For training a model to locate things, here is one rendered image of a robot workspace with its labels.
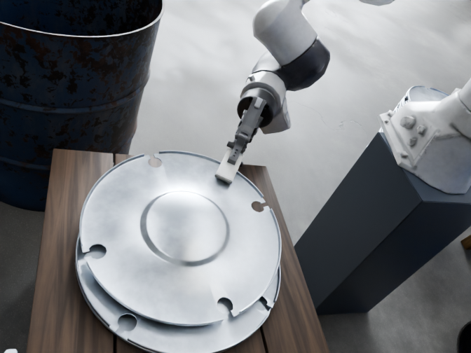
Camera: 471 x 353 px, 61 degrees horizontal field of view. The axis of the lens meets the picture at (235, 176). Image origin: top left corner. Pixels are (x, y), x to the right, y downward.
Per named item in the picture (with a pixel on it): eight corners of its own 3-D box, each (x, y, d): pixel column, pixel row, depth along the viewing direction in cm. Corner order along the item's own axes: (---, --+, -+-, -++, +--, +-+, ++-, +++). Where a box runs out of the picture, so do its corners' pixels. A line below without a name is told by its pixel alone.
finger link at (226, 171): (242, 157, 70) (244, 154, 70) (230, 184, 65) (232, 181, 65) (227, 150, 70) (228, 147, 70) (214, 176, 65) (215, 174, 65)
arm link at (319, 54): (304, 36, 75) (335, 77, 79) (315, 9, 84) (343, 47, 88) (237, 83, 87) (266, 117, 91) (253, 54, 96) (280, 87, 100)
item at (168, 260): (119, 366, 44) (120, 364, 44) (56, 171, 58) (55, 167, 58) (315, 281, 59) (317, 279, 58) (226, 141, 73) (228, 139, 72)
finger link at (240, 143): (243, 147, 71) (248, 135, 69) (234, 165, 67) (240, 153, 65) (235, 143, 71) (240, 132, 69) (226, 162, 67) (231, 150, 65)
